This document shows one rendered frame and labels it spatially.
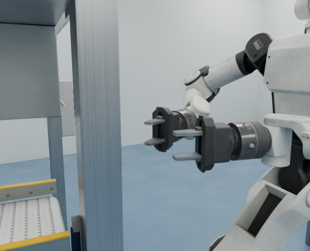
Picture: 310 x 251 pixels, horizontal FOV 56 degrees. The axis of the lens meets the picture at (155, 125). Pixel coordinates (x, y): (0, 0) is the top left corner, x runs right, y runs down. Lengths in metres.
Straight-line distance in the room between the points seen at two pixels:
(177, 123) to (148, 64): 3.76
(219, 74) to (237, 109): 4.73
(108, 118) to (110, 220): 0.16
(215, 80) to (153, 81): 3.49
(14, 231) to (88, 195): 0.25
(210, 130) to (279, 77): 0.36
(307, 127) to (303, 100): 0.21
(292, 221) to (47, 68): 0.76
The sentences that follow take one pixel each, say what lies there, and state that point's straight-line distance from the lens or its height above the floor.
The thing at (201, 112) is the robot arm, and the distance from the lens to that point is 0.93.
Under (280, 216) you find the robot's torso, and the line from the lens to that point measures 0.91.
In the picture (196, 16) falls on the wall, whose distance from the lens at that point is 5.15.
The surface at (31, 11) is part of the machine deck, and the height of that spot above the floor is 1.24.
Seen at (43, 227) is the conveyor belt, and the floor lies 0.83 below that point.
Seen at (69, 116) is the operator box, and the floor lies 0.94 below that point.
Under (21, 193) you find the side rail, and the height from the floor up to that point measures 0.85.
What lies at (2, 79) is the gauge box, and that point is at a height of 1.13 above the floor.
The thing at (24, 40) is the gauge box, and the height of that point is 1.21.
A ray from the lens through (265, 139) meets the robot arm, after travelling 0.69.
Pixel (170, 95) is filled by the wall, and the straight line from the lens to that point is 4.80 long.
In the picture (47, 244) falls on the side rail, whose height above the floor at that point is 0.86.
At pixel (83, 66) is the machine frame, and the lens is 0.42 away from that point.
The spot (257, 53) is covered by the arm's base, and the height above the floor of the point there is 1.21.
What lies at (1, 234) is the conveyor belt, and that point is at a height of 0.83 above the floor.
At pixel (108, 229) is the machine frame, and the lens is 0.49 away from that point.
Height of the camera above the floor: 1.15
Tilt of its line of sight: 11 degrees down
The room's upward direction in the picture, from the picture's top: straight up
